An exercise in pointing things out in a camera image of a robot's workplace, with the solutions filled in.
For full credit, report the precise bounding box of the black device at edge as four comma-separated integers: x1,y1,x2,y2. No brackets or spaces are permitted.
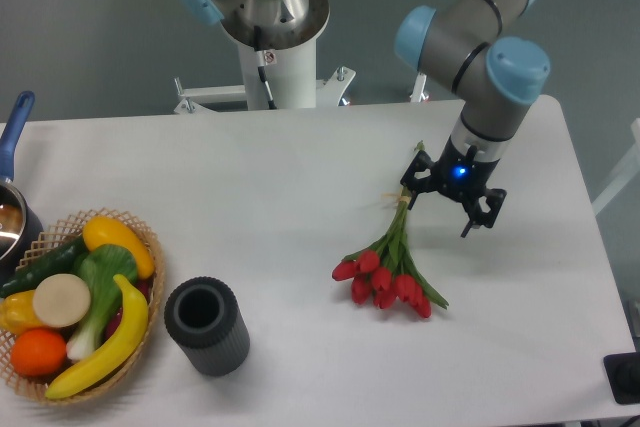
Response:
603,352,639,405

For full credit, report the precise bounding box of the blue handled saucepan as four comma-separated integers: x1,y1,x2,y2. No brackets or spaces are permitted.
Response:
1,91,43,283

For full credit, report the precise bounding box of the yellow bell pepper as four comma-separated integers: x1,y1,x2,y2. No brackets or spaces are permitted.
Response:
1,290,47,336

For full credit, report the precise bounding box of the red fruit in basket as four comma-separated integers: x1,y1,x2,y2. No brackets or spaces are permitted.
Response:
103,280,151,341

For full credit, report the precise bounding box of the beige round disc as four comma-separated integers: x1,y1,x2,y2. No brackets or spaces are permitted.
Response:
32,274,91,328

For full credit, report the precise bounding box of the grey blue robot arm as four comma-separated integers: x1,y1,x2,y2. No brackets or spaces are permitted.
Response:
180,0,550,228

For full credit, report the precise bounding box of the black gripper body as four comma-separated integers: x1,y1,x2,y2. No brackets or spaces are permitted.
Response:
431,139,506,202

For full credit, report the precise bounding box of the red tulip bouquet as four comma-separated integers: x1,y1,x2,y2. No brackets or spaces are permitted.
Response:
331,140,450,320

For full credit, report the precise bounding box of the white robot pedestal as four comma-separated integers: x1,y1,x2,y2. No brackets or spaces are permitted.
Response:
172,0,431,116

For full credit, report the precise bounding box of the woven wicker basket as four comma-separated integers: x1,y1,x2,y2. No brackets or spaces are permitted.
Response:
1,208,165,406

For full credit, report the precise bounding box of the orange fruit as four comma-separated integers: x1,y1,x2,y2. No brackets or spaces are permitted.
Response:
10,328,66,377

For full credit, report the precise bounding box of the white frame at right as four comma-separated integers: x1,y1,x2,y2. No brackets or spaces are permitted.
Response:
592,118,639,216

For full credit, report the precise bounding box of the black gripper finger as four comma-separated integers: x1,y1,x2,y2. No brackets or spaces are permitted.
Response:
461,187,507,238
400,144,438,210

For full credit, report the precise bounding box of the green bok choy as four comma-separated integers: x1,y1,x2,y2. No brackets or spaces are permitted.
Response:
67,244,138,363

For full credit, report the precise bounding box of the black cable on pedestal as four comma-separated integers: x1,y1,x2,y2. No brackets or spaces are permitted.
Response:
252,25,277,111

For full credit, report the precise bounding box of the dark grey ribbed vase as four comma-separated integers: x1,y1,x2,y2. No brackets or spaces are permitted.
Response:
164,276,250,377

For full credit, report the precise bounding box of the yellow banana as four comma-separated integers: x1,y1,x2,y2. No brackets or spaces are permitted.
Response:
45,274,149,400

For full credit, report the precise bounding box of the green cucumber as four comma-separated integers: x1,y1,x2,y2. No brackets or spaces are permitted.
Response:
1,236,88,299

